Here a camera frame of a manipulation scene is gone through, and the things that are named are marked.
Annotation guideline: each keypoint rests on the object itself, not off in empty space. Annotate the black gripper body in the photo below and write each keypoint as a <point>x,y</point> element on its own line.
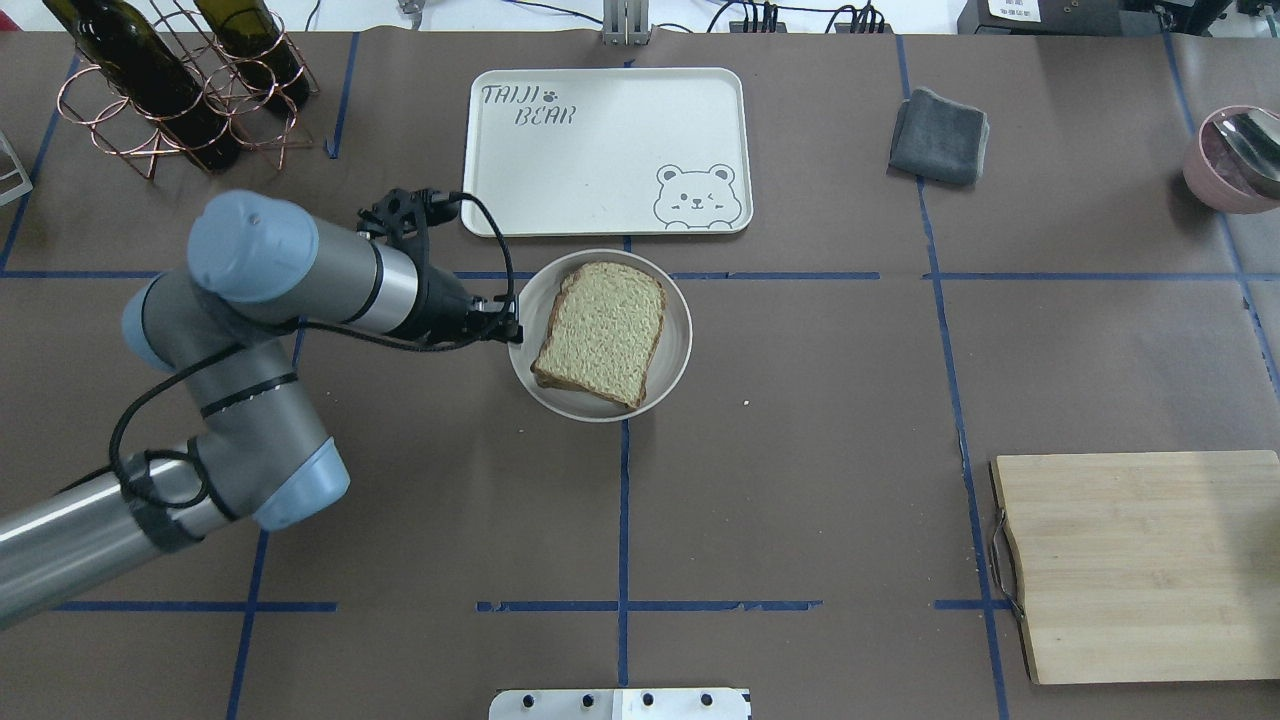
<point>441,305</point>

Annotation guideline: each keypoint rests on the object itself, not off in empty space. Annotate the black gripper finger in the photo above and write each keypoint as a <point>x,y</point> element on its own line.
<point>503,322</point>

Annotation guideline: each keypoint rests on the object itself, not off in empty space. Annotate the bread slice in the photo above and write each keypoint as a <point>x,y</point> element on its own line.
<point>603,333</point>

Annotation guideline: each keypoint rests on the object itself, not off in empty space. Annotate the white round plate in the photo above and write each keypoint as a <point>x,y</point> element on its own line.
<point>669,362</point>

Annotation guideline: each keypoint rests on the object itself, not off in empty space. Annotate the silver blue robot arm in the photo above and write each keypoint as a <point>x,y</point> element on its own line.
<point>230,433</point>

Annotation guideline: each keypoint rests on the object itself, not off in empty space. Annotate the cream bear serving tray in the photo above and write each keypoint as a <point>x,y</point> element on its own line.
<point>607,152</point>

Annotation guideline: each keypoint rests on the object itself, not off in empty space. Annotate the dark wine bottle back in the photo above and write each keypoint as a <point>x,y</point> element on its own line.
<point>264,60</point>

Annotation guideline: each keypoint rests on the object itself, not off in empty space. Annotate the grey folded cloth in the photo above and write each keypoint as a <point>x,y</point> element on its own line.
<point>939,139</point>

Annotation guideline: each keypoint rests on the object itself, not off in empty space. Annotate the bamboo cutting board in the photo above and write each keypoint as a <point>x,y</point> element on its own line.
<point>1135,568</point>

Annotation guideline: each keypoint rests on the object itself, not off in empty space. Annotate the pink bowl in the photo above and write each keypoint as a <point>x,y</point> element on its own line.
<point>1213,172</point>

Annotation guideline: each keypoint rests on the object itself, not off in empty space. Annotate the steel scoop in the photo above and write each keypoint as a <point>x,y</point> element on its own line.
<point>1252,138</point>

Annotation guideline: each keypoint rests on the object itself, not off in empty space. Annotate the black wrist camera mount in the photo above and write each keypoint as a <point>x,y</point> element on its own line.
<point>402,214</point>

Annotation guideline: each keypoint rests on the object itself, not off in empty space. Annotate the aluminium frame post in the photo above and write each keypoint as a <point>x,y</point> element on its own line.
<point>626,23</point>

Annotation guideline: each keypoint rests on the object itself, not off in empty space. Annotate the copper wire bottle rack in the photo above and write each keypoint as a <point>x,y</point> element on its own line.
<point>204,81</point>

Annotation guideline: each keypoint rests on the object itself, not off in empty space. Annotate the white wire dish rack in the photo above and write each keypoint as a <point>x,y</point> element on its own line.
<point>15,181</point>

